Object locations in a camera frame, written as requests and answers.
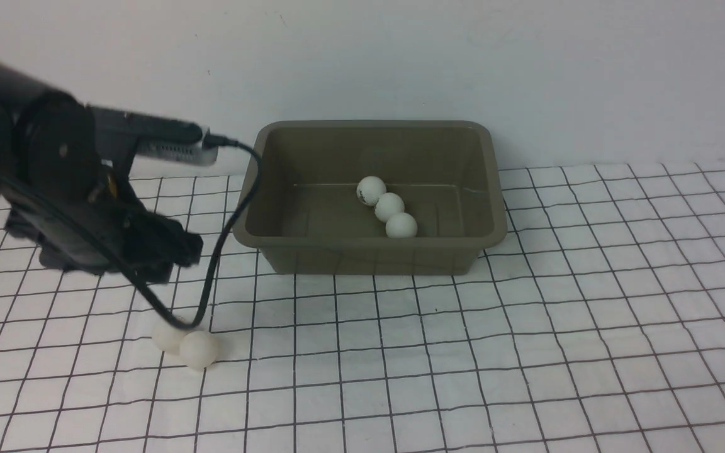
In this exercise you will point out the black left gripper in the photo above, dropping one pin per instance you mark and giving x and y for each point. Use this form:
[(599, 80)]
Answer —
[(148, 243)]

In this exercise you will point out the plain white ball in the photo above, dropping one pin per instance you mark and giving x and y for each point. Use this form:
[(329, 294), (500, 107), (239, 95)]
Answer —
[(167, 337), (198, 350)]

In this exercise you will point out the white ball with logo bottom-left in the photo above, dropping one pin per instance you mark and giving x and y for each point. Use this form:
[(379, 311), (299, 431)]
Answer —
[(369, 190)]

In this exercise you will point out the white ball with logo top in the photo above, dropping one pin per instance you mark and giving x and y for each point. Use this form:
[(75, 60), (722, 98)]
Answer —
[(401, 225)]

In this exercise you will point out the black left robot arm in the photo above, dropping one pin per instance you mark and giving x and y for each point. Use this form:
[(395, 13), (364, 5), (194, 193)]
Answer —
[(78, 157)]

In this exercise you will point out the olive green plastic bin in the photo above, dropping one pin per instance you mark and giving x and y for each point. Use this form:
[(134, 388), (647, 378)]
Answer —
[(306, 219)]

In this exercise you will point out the white black grid tablecloth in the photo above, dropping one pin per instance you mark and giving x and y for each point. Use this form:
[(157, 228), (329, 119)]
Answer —
[(598, 324)]

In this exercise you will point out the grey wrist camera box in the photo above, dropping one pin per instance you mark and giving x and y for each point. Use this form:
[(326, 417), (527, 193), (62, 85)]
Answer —
[(120, 136)]

